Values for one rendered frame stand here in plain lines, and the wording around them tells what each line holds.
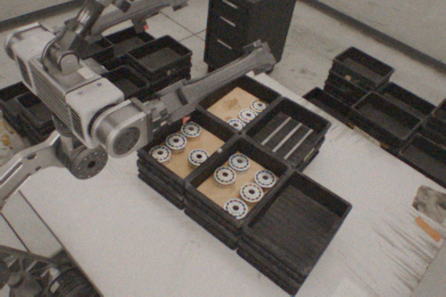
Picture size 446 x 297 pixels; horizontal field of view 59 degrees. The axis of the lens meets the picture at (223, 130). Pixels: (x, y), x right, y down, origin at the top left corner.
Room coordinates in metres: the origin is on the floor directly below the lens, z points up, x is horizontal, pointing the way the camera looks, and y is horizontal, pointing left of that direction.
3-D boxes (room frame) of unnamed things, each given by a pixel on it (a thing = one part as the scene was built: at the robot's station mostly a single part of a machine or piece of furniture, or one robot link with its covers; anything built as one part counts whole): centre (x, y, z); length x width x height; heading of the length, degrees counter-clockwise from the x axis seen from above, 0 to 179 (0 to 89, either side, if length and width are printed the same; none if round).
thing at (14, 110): (1.98, 1.35, 0.26); 0.40 x 0.30 x 0.23; 142
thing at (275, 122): (1.43, -0.32, 0.87); 0.40 x 0.30 x 0.11; 148
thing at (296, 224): (0.93, -0.36, 0.87); 0.40 x 0.30 x 0.11; 148
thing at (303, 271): (0.93, -0.36, 0.92); 0.40 x 0.30 x 0.02; 148
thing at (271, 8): (3.09, -0.08, 0.45); 0.60 x 0.45 x 0.90; 142
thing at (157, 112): (0.82, 0.22, 1.45); 0.09 x 0.08 x 0.12; 52
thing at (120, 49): (2.61, 0.85, 0.31); 0.40 x 0.30 x 0.34; 142
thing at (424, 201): (1.29, -1.11, 0.71); 0.22 x 0.19 x 0.01; 142
